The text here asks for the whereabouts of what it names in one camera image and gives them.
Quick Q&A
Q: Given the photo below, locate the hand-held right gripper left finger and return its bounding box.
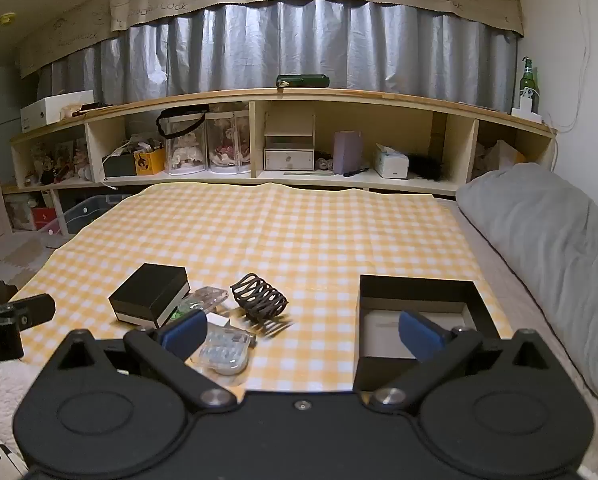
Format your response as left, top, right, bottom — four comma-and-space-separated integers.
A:
46, 308, 236, 408

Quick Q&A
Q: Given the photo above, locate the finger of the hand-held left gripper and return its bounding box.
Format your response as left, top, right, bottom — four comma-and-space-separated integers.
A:
0, 294, 56, 332

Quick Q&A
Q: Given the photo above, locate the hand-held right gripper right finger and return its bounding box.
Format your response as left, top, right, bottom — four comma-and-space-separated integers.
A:
369, 311, 564, 408

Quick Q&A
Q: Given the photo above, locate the clear plastic nail case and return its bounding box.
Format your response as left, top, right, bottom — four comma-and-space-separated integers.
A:
189, 324, 258, 377

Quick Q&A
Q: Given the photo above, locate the small black box white base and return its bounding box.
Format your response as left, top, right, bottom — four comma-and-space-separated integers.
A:
108, 263, 190, 329

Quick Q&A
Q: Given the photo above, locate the dark brown hair clip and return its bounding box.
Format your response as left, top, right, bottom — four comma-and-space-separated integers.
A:
230, 273, 288, 322

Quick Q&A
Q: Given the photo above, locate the red box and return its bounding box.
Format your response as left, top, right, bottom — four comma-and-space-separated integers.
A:
31, 207, 58, 231

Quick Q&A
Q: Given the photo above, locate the clear plastic storage bin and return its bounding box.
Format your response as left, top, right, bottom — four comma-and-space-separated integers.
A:
53, 194, 133, 237

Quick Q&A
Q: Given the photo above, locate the group of small toys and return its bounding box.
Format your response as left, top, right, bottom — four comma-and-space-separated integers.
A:
26, 139, 90, 187

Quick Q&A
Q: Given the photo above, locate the yellow checkered cloth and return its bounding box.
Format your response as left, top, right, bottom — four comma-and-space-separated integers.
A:
9, 181, 516, 402

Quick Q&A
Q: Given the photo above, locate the grey pillow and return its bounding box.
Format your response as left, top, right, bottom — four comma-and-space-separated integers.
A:
456, 162, 598, 397

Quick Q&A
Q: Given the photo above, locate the black fluffy duster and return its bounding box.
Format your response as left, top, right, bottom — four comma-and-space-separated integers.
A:
406, 152, 452, 184

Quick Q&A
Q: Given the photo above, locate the black storage box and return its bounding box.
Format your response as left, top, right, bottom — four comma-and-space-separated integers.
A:
102, 154, 138, 179

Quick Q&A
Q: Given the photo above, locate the white tissue box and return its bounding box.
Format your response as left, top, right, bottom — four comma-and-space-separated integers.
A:
373, 143, 411, 180

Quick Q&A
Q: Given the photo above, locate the yellow box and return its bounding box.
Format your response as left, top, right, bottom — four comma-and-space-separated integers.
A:
134, 149, 166, 177

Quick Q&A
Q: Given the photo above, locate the clear doll case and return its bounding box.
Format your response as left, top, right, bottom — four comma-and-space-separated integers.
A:
234, 110, 253, 173
206, 111, 238, 173

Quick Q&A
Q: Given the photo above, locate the white cardboard box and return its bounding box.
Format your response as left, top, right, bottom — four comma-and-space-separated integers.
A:
20, 90, 95, 134

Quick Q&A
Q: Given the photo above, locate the purple box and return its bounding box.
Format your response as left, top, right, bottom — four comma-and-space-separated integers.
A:
333, 130, 364, 175

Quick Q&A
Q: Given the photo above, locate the small white drawer box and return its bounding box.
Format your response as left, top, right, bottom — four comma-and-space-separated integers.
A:
262, 148, 315, 172

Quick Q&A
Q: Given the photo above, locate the white small stand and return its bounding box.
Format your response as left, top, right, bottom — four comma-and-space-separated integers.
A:
511, 87, 545, 124

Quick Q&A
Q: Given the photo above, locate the long wooden shelf unit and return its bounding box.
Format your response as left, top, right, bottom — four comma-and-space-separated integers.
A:
10, 87, 558, 200

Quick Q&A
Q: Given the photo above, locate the green glass bottle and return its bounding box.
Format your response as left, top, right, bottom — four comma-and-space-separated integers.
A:
519, 57, 540, 113

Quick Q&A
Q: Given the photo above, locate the dark green pouch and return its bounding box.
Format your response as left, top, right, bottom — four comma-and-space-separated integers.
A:
276, 74, 331, 89

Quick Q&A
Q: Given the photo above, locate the silver curtain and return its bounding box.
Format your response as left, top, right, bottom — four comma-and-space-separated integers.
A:
36, 0, 520, 112

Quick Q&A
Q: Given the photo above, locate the clear doll bag black handle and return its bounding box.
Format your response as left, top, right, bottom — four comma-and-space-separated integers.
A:
156, 105, 210, 176

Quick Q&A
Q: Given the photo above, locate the white cable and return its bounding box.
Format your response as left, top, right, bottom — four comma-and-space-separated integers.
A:
543, 0, 594, 134

